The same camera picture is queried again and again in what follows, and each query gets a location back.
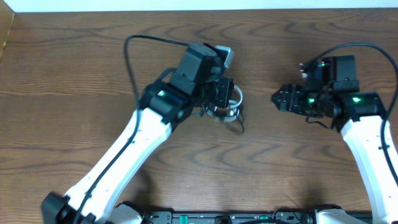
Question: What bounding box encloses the black USB cable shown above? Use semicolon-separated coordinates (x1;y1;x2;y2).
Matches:
214;105;246;135

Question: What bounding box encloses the white USB cable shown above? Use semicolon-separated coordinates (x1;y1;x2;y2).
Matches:
206;84;244;122

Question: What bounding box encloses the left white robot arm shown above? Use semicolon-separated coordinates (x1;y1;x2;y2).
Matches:
41;43;234;223

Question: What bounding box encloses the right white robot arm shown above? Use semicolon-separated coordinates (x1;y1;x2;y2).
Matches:
271;55;397;223

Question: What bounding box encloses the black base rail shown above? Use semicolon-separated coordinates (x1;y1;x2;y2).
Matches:
114;203;374;224

